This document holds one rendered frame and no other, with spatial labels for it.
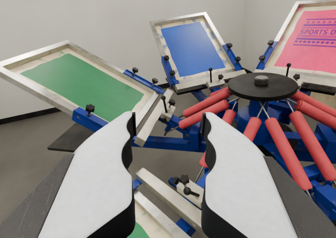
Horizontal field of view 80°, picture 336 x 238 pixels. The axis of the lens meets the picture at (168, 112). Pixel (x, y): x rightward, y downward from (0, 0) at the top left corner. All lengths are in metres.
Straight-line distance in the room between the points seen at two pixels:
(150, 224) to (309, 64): 1.50
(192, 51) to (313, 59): 0.91
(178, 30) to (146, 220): 1.65
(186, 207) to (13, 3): 4.01
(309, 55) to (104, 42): 3.27
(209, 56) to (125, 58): 2.56
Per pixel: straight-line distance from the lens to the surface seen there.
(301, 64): 1.83
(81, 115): 1.08
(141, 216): 0.97
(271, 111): 1.19
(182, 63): 1.77
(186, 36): 2.03
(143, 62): 4.23
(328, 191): 1.00
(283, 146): 0.95
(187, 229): 0.94
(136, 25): 4.11
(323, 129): 1.31
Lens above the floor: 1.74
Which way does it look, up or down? 30 degrees down
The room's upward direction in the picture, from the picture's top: 8 degrees counter-clockwise
